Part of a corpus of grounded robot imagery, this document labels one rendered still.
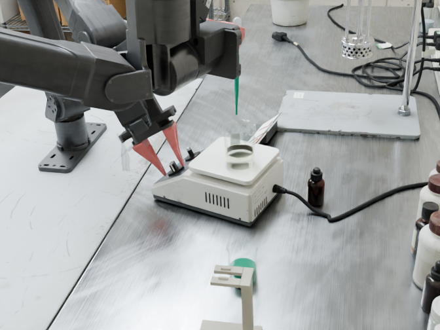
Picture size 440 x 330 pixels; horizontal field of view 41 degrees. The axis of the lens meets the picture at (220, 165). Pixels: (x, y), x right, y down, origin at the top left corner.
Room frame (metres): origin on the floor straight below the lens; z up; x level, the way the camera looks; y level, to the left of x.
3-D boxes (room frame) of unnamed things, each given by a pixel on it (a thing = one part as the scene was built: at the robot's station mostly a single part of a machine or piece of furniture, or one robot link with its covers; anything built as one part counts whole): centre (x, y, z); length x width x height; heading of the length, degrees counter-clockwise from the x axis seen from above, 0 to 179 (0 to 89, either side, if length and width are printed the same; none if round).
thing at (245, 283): (0.53, 0.00, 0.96); 0.08 x 0.08 x 0.13; 78
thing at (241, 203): (0.88, 0.00, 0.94); 0.22 x 0.13 x 0.08; 59
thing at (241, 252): (0.66, -0.03, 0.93); 0.04 x 0.04 x 0.06
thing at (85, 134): (1.10, 0.30, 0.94); 0.20 x 0.07 x 0.08; 166
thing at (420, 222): (0.70, -0.30, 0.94); 0.04 x 0.04 x 0.09
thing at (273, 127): (1.11, -0.09, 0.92); 0.09 x 0.06 x 0.04; 154
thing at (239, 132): (0.84, -0.04, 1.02); 0.06 x 0.05 x 0.08; 44
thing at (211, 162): (0.87, -0.02, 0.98); 0.12 x 0.12 x 0.01; 59
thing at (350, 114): (1.19, -0.29, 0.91); 0.30 x 0.20 x 0.01; 76
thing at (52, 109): (1.09, 0.29, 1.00); 0.09 x 0.06 x 0.06; 133
